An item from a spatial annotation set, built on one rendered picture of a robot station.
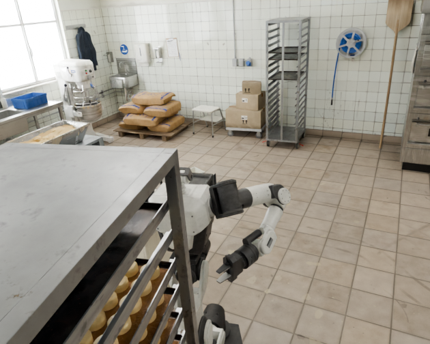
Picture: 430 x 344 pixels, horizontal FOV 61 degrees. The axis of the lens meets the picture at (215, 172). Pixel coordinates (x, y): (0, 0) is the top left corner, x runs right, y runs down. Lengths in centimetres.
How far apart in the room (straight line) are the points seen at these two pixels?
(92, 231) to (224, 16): 595
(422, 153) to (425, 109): 58
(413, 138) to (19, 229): 475
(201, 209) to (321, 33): 472
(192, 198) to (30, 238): 100
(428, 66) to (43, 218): 454
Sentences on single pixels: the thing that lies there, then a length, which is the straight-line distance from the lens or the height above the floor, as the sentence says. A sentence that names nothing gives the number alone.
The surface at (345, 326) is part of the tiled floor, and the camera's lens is 294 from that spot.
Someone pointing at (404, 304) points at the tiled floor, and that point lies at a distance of 321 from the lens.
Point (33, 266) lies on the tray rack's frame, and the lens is 57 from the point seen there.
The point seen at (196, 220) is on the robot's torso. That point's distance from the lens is 155.
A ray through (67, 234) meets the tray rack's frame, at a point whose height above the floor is 182.
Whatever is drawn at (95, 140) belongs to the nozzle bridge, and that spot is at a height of 118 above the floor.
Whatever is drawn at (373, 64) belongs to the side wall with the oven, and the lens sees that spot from 592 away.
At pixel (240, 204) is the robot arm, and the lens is 156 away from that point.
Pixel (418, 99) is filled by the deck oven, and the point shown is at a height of 93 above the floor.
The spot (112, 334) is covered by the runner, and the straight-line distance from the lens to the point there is 74.
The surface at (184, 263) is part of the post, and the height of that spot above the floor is 150.
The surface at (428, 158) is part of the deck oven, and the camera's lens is 520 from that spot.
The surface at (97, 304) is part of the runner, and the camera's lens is 67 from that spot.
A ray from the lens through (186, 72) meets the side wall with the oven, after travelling 689.
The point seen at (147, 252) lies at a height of 58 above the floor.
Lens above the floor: 213
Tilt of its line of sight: 25 degrees down
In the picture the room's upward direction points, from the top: 4 degrees counter-clockwise
